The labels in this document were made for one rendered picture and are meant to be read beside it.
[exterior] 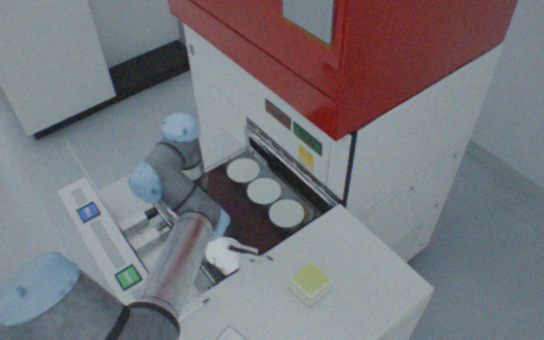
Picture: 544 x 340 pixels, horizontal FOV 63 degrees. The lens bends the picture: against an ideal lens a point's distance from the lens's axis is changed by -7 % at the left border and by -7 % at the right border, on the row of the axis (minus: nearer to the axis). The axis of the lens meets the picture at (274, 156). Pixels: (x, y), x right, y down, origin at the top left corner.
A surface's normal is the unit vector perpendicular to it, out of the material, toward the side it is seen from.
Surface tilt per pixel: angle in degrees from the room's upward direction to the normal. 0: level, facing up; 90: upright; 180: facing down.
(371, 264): 0
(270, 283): 0
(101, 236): 0
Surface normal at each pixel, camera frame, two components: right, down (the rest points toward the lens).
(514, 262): -0.02, -0.70
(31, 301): 0.38, -0.12
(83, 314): 0.59, -0.33
